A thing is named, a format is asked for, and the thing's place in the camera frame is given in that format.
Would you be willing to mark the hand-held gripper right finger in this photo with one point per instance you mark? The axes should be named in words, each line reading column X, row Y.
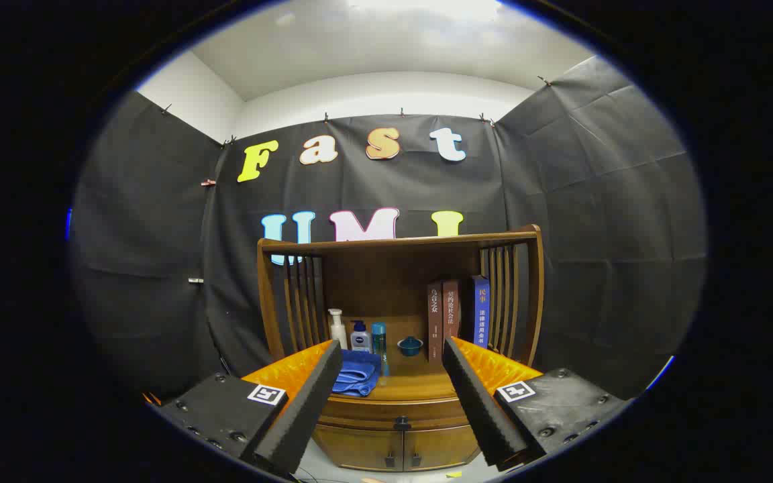
column 477, row 409

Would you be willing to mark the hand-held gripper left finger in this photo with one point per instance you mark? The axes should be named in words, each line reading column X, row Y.
column 306, row 409

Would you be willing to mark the wooden drawer with black knob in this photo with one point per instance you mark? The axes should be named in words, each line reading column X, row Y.
column 373, row 410

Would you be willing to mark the wooden cabinet door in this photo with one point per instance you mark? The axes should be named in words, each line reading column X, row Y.
column 359, row 446
column 440, row 446

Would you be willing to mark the wooden countertop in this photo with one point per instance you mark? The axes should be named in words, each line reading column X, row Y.
column 420, row 382

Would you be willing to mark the wooden cabinet with slatted shelf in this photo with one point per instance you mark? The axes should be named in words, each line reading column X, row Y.
column 386, row 275

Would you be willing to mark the folded blue towel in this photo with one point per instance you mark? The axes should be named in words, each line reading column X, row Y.
column 359, row 376

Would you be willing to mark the white pump bottle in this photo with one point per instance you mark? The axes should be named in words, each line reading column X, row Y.
column 338, row 332

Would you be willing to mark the white lotion bottle blue cap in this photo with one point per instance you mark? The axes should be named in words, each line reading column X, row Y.
column 359, row 341

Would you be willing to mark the blue lidded tea bowl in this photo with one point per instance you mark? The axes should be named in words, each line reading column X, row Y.
column 410, row 347

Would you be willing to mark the blue book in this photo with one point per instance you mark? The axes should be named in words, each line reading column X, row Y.
column 481, row 315

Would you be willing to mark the dark brown book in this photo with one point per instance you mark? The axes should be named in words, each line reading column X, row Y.
column 435, row 322

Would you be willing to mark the clear teal bottle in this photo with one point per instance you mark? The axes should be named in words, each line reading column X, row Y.
column 379, row 339

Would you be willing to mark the reddish brown book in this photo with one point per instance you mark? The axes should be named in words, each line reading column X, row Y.
column 451, row 308

